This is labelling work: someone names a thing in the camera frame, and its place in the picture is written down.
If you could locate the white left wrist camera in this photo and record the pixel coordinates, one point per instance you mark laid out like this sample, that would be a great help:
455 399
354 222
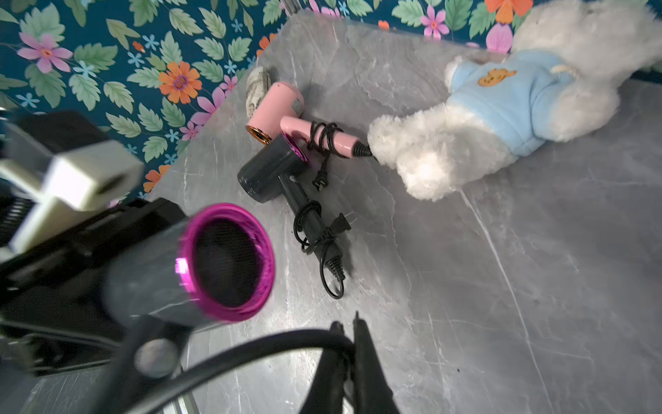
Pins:
71 171

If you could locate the dark grey round hair dryer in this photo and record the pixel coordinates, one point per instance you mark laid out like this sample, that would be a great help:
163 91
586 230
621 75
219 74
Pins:
271 173

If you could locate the white teddy bear blue shirt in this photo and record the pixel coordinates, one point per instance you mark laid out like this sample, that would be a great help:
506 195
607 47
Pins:
559 82

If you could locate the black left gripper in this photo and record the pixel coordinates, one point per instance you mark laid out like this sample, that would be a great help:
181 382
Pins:
52 320

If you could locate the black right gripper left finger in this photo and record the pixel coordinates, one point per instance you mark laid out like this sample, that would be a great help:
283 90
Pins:
326 392

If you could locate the pink hair dryer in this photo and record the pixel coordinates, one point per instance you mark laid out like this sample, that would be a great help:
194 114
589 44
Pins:
280 112

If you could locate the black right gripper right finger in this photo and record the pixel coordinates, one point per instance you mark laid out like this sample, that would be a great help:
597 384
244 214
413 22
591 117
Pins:
371 393

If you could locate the black boxy hair dryer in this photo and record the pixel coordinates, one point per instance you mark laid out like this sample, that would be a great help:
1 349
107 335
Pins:
217 267

